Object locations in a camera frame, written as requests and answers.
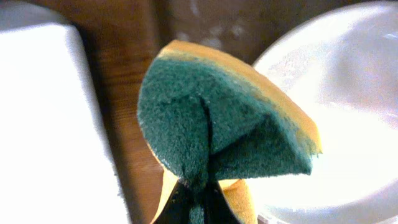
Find brown serving tray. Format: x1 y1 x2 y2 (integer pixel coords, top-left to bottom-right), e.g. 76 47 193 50
154 0 397 71

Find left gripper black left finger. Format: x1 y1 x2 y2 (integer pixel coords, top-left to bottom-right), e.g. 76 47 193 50
154 180 199 224

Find pale green plate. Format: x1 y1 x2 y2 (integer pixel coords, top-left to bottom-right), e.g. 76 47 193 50
249 1 397 223

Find green yellow sponge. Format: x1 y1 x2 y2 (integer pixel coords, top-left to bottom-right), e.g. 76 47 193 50
137 40 322 223

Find small black soapy tray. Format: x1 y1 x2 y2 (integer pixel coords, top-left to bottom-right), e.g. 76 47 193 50
1 1 131 223

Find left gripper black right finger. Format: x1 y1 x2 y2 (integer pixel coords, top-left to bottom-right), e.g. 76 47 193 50
205 182 241 224

